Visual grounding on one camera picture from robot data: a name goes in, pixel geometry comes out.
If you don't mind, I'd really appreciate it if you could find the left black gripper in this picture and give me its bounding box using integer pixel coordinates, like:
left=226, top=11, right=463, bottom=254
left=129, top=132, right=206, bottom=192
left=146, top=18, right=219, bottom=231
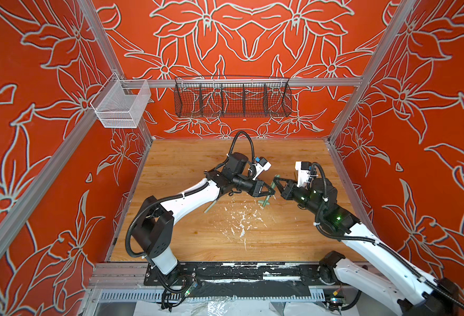
left=231, top=174, right=272, bottom=196

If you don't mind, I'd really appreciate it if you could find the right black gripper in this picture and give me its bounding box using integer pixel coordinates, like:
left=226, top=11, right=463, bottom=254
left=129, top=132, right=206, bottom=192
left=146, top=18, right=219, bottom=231
left=272, top=177, right=327, bottom=220

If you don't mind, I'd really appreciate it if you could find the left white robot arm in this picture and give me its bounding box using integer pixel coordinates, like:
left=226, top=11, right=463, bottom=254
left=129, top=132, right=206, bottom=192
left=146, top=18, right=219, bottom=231
left=125, top=130, right=275, bottom=276

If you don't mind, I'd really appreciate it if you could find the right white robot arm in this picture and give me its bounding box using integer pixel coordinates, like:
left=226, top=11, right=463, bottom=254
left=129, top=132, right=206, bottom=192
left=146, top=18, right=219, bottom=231
left=274, top=161, right=464, bottom=315

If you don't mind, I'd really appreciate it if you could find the olive green pen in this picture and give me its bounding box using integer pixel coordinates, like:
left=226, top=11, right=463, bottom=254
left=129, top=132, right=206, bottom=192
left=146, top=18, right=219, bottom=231
left=204, top=201, right=218, bottom=213

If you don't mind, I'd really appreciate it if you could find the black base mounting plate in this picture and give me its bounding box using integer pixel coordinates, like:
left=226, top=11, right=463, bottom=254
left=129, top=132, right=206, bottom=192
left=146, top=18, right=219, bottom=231
left=163, top=261, right=341, bottom=286

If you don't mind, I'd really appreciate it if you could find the clear plastic bin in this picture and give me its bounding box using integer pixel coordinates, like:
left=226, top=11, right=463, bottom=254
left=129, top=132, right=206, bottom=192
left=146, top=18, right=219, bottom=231
left=91, top=74, right=151, bottom=129

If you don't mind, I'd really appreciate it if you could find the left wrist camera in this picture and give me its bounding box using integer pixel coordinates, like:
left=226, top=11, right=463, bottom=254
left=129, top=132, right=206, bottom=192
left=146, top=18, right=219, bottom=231
left=253, top=157, right=272, bottom=180

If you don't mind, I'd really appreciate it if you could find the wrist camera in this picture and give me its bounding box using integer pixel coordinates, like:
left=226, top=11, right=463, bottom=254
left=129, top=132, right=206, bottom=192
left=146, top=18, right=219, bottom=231
left=253, top=157, right=272, bottom=180
left=295, top=161, right=312, bottom=188

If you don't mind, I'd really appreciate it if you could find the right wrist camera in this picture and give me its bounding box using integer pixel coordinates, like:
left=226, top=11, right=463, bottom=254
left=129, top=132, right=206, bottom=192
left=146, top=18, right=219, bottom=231
left=295, top=161, right=312, bottom=188

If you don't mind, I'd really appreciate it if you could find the black wire mesh basket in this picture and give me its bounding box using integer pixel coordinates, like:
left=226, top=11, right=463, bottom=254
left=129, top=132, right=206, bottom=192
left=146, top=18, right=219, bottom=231
left=174, top=75, right=293, bottom=119

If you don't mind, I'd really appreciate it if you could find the right base cable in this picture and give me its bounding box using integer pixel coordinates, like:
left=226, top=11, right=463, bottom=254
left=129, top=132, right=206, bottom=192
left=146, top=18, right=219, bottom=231
left=322, top=286, right=363, bottom=313

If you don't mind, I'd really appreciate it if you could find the left base cable bundle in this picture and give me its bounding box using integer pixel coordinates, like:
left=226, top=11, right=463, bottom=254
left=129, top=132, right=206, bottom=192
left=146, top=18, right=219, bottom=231
left=152, top=272, right=198, bottom=311

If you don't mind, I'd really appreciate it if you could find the white slotted cable duct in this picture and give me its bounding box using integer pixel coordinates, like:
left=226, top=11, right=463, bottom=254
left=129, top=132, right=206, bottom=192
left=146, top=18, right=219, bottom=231
left=97, top=288, right=325, bottom=303

